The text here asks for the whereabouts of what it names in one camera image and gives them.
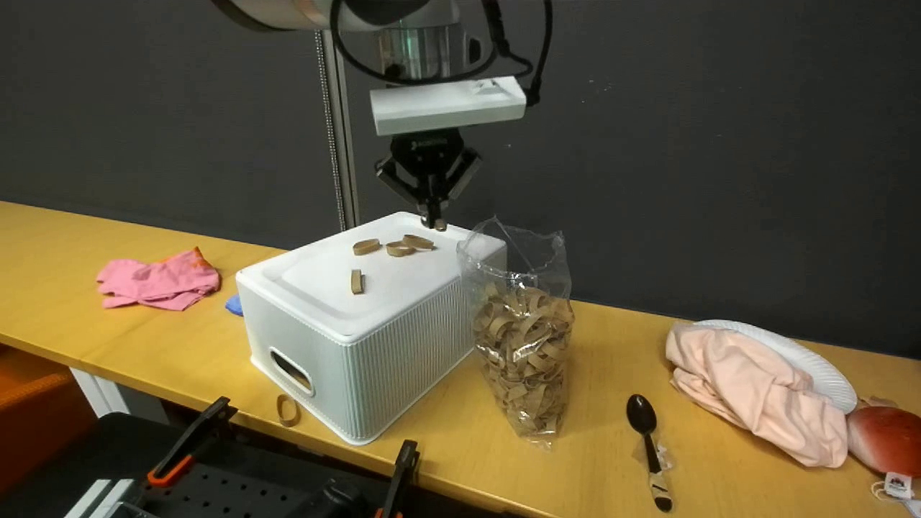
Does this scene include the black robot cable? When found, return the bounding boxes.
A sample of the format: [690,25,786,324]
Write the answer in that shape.
[327,0,559,110]

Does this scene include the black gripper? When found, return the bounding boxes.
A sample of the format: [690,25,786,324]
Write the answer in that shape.
[373,130,480,231]

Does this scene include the small white tag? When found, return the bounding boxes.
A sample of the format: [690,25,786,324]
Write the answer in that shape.
[870,467,919,507]

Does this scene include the red round object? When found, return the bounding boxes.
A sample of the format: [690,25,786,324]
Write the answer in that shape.
[847,399,921,483]

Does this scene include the white plate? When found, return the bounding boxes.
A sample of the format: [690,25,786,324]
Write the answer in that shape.
[714,317,861,418]

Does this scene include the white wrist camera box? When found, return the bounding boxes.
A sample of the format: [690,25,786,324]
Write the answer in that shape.
[369,76,529,137]

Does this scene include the white metal bracket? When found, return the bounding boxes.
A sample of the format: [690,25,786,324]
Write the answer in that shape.
[64,476,137,518]

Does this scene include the pink rubber gloves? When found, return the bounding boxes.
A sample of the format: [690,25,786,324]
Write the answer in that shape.
[94,245,225,314]

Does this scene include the pale pink cloth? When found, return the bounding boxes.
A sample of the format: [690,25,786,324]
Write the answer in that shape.
[663,320,853,473]

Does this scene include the black orange bar clamp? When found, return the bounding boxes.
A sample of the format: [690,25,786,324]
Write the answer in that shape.
[143,394,238,490]
[378,437,427,518]

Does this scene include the orange brown cabinet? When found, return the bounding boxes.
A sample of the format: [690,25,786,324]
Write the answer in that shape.
[0,342,98,500]

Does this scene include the white table leg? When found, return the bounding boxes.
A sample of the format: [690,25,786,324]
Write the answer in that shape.
[68,369,132,419]

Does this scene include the black perforated table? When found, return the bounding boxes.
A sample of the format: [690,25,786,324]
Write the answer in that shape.
[0,412,483,518]

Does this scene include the clear bag of snacks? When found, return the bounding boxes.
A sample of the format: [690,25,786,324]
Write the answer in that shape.
[458,217,576,442]

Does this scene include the white plastic storage bin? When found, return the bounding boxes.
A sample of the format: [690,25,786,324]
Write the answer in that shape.
[234,211,509,448]

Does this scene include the black spoon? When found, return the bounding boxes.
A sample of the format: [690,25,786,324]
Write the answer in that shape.
[625,391,677,516]

